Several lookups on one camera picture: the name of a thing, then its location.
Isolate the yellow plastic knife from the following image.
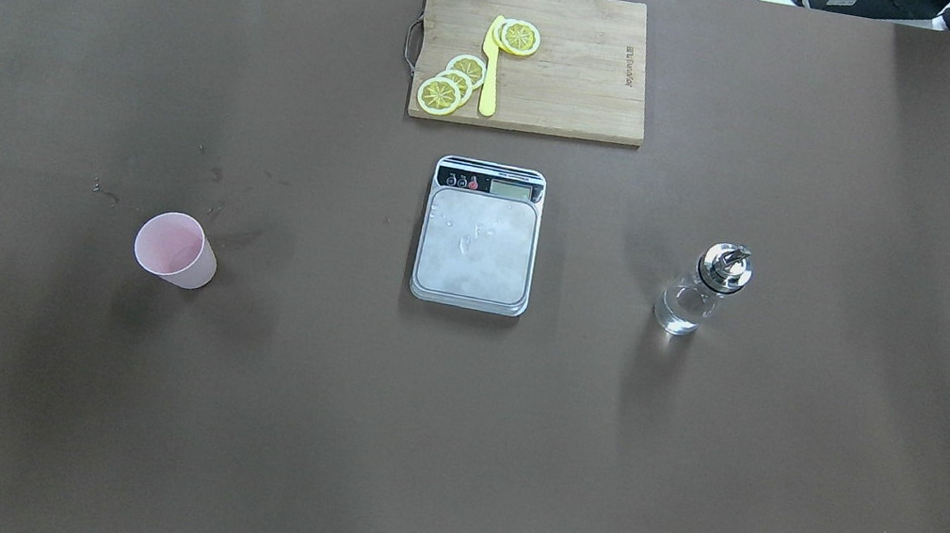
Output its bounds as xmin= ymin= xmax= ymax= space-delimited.
xmin=476 ymin=21 xmax=501 ymax=118

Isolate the lemon slice by knife tip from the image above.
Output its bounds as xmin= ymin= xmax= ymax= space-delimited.
xmin=497 ymin=19 xmax=541 ymax=57

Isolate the lemon slice back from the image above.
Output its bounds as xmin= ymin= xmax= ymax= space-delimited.
xmin=446 ymin=53 xmax=488 ymax=89

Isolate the bamboo cutting board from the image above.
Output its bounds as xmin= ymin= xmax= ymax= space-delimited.
xmin=412 ymin=0 xmax=649 ymax=147

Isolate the silver digital kitchen scale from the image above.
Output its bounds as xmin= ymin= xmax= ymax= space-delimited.
xmin=409 ymin=154 xmax=548 ymax=317

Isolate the lemon slice front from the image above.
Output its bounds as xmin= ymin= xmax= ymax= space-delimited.
xmin=415 ymin=76 xmax=464 ymax=117

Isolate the glass sauce dispenser bottle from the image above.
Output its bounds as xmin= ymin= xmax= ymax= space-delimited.
xmin=653 ymin=241 xmax=754 ymax=335

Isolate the lemon slice middle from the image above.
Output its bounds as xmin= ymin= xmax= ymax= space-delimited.
xmin=436 ymin=70 xmax=474 ymax=103

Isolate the pink plastic cup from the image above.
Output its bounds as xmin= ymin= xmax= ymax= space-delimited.
xmin=133 ymin=212 xmax=217 ymax=290

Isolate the lemon slice under tip slice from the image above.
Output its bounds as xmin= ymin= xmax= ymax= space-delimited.
xmin=491 ymin=16 xmax=507 ymax=51

